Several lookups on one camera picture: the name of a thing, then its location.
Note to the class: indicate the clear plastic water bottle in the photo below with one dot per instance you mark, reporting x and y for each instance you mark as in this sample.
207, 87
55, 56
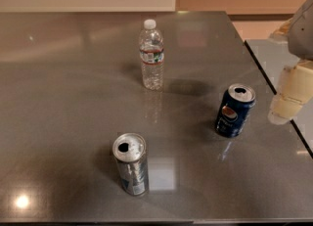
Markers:
151, 50

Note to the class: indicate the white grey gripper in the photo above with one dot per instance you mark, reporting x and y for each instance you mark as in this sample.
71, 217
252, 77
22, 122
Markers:
302, 34

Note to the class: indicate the blue pepsi can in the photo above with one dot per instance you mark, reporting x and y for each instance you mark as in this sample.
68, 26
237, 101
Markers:
237, 102

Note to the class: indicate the silver slim drink can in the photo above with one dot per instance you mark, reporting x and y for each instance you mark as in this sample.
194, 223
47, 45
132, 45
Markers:
130, 153

